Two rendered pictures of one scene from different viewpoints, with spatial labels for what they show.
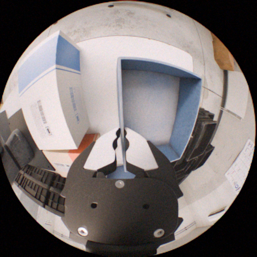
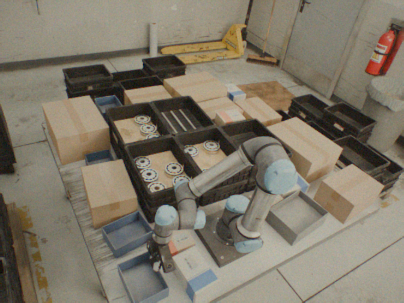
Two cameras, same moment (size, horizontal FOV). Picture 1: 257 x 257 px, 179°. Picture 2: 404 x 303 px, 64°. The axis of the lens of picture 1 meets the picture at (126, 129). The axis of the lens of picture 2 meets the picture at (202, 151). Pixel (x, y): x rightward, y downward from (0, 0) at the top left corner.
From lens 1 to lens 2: 1.39 m
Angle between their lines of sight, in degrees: 36
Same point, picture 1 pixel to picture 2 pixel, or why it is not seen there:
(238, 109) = not seen: outside the picture
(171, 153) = (121, 266)
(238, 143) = not seen: outside the picture
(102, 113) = (166, 276)
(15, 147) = (226, 231)
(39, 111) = (190, 265)
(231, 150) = not seen: outside the picture
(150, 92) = (149, 293)
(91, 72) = (180, 293)
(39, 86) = (193, 273)
